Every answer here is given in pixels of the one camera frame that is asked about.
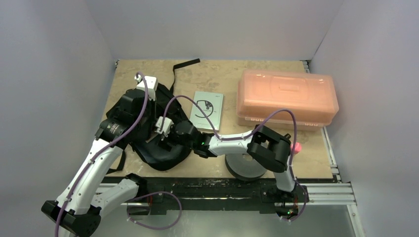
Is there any black student backpack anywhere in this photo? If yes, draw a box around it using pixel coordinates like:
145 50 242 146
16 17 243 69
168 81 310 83
104 58 201 171

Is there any grey thin notebook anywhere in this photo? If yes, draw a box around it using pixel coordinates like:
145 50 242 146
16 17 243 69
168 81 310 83
190 91 224 132

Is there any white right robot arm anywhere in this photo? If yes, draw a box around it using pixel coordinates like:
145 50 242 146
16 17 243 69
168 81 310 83
157 118 300 201

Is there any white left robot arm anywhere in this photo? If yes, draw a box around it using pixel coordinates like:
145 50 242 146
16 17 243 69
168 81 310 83
42 86 156 237

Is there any grey filament spool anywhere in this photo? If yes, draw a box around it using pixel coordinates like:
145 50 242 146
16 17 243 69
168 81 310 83
225 154 267 182

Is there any translucent pink plastic box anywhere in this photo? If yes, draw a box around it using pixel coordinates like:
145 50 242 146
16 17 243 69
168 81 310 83
236 69 339 131

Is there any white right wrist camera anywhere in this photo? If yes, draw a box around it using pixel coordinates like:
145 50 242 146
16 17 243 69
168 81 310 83
155 116 173 137

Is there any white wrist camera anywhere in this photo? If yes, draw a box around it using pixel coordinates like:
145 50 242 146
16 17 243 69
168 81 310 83
134 75 158 101
155 116 173 137

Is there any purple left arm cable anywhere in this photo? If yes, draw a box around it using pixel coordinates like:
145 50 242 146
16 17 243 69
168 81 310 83
54 72 150 237

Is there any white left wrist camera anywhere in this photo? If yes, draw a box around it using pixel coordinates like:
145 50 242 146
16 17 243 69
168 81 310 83
134 75 158 101

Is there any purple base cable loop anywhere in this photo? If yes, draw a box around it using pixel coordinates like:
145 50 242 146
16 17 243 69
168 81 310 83
126 191 182 231

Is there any black metal base rail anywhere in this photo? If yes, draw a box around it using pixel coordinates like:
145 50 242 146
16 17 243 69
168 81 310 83
67 176 357 217

